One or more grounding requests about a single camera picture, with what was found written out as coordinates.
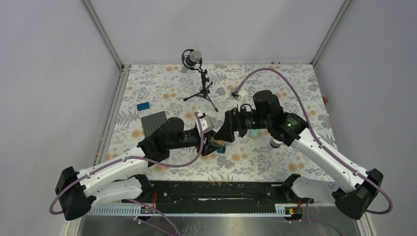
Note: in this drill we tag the black base frame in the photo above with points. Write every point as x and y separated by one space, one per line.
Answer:
211 197

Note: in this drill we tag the blue lego brick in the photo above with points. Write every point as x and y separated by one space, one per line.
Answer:
143 106

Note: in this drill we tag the floral table mat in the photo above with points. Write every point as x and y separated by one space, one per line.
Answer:
170 88

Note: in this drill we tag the amber glass pill bottle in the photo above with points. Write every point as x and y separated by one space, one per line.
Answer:
217 142

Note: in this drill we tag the white pill bottle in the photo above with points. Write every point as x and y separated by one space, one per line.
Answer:
275 143

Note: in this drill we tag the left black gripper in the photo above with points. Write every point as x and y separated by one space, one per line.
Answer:
208 147

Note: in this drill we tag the teal pill organizer box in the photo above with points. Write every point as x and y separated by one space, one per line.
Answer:
222 150

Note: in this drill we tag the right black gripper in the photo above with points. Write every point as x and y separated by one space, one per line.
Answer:
232 122

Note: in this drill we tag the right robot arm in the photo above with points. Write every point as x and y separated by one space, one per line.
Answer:
353 188

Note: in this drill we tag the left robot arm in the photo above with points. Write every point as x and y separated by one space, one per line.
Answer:
78 191

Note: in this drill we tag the mint green tube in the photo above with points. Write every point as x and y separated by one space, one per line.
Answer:
255 133

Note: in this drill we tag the grey lego baseplate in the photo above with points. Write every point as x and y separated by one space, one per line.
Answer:
152 122

